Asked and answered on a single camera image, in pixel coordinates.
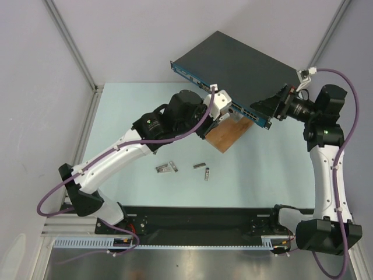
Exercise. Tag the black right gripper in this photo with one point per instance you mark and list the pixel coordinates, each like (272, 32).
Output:
(281, 102)

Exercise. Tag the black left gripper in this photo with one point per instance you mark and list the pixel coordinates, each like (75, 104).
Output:
(210, 123)

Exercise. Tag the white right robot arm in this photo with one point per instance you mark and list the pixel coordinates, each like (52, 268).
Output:
(330, 229)

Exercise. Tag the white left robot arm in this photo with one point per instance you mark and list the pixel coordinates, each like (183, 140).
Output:
(185, 114)

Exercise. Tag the wooden base board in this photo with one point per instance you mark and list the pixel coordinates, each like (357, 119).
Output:
(227, 133)

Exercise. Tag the SFP module centre upright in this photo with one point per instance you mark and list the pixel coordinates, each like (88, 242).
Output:
(207, 172)

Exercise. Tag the silver SFP module on pair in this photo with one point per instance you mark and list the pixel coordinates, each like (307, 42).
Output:
(162, 166)

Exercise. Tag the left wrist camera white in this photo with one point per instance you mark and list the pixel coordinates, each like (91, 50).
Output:
(222, 101)

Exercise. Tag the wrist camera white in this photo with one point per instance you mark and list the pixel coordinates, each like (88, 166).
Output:
(304, 77)
(222, 101)

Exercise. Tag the metal switch stand bracket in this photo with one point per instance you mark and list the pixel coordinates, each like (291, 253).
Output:
(235, 115)

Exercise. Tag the black blue network switch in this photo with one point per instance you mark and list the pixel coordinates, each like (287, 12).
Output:
(246, 74)

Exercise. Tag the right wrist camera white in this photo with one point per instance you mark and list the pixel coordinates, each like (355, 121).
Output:
(304, 77)

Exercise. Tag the aluminium frame post right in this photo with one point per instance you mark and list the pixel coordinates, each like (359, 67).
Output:
(337, 18)

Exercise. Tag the aluminium frame post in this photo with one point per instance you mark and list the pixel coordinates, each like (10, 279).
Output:
(337, 18)
(65, 34)

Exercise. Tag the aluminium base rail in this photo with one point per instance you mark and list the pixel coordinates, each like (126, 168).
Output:
(69, 225)

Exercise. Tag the aluminium frame post left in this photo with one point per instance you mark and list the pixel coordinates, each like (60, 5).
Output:
(65, 34)

